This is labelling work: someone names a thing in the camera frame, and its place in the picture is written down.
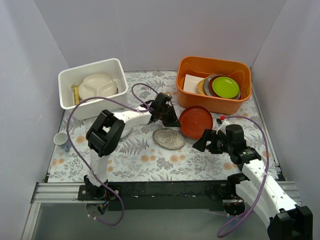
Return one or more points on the aluminium frame rail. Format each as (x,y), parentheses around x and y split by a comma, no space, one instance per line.
(239,195)

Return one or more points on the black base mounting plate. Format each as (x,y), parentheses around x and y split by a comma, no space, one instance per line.
(150,195)

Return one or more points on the yellow woven bamboo mat plate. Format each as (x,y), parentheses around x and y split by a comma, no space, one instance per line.
(76,95)

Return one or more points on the white square plate in bin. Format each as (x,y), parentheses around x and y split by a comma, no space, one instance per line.
(191,83)

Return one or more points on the white deep bowl plate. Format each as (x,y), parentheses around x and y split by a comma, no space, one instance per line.
(125,132)

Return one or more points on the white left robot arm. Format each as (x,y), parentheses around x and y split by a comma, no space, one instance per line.
(108,129)

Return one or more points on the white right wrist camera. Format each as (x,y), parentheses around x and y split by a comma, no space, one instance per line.
(222,124)

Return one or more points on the grey plate in bin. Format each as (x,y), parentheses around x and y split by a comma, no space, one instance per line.
(206,85)

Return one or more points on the lime green plate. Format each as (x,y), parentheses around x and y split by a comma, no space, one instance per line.
(225,87)

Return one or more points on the small white cup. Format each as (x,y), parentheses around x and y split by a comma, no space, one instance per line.
(61,139)

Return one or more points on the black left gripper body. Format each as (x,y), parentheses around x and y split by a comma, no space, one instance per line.
(165,113)

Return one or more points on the dark red plate in bin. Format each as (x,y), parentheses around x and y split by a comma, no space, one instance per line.
(210,85)

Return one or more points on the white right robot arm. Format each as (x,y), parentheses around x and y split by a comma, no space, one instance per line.
(283,217)

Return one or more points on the yellow basket plate in bin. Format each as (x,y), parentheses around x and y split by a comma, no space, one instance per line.
(200,87)

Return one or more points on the red lacquer round plate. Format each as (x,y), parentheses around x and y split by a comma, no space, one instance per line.
(194,121)

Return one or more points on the white plastic bin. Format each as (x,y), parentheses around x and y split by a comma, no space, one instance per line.
(76,75)

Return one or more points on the orange plastic bin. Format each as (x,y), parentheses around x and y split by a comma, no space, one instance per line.
(203,67)

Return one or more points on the beige divided plate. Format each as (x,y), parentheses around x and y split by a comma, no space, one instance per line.
(97,85)

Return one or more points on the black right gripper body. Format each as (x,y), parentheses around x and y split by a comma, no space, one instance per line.
(212,142)

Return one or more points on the speckled oval ceramic plate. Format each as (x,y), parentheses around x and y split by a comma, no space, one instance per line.
(168,138)

